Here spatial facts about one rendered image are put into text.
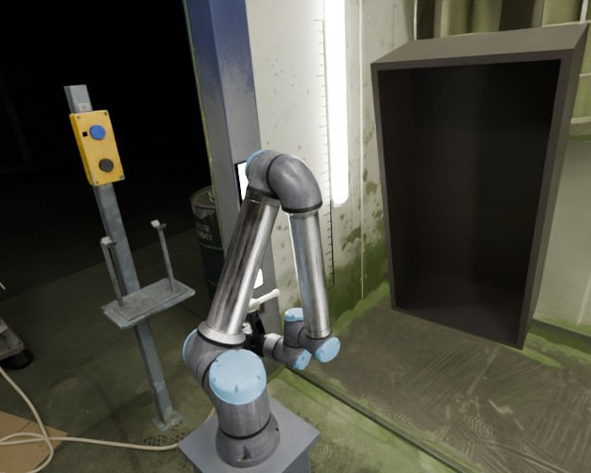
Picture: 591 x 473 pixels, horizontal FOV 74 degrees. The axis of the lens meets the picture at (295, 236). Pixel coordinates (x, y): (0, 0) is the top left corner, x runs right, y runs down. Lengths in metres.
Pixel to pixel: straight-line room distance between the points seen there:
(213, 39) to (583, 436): 2.31
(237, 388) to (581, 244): 2.23
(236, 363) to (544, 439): 1.54
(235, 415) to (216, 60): 1.29
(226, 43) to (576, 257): 2.22
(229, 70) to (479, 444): 1.94
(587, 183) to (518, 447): 1.56
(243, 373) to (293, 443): 0.29
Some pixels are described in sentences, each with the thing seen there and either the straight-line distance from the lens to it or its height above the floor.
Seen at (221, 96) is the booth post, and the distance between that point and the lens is 1.73.
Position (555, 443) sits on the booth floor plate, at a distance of 2.26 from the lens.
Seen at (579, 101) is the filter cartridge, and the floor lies 1.37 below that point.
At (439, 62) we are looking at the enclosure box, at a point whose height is 1.62.
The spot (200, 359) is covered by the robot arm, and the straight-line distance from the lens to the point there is 1.24.
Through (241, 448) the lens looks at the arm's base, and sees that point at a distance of 1.23.
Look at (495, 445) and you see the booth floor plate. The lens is 2.16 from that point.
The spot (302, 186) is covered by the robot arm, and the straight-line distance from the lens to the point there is 1.03.
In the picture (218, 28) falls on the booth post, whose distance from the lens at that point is 1.74.
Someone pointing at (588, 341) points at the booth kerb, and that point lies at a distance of 2.77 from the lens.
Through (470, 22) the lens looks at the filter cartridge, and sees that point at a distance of 2.77.
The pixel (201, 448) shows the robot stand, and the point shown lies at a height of 0.64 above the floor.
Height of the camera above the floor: 1.64
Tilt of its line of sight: 23 degrees down
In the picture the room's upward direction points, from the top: 5 degrees counter-clockwise
